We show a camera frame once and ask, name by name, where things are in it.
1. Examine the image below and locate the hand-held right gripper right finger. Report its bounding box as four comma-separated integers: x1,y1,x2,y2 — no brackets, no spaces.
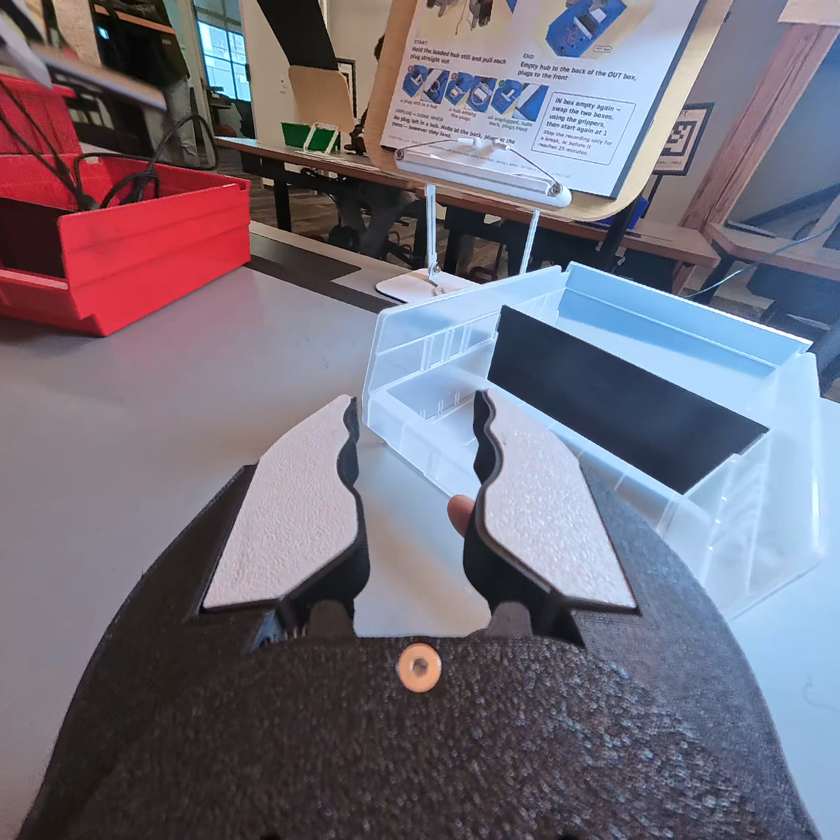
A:
462,389,641,616

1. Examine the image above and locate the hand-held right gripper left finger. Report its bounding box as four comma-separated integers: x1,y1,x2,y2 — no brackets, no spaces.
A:
200,394,371,614

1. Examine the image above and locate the clear plastic bin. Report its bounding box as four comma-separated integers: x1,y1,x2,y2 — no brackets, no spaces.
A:
363,261,829,621

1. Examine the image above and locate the red plastic bin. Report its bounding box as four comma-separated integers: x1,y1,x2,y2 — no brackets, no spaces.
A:
0,71,253,337

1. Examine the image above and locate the black bin divider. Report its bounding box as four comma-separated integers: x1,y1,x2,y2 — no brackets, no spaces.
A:
487,304,770,495

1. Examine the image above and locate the long wooden desk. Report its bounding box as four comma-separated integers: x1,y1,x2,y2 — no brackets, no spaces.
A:
217,134,719,270

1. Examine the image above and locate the small wooden board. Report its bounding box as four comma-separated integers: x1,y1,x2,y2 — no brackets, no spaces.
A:
289,63,355,133

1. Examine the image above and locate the window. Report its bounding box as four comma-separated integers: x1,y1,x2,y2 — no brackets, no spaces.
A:
196,20,253,104

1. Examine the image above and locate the thick black cable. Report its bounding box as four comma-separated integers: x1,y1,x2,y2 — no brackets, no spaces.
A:
98,115,217,201

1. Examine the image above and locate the thin black cable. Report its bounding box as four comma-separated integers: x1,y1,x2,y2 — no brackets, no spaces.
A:
0,82,99,212

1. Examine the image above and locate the printed wall marker tag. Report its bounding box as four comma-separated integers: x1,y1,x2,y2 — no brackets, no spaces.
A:
656,103,715,177

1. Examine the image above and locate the wooden post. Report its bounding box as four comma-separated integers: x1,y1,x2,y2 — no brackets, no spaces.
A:
676,0,840,231

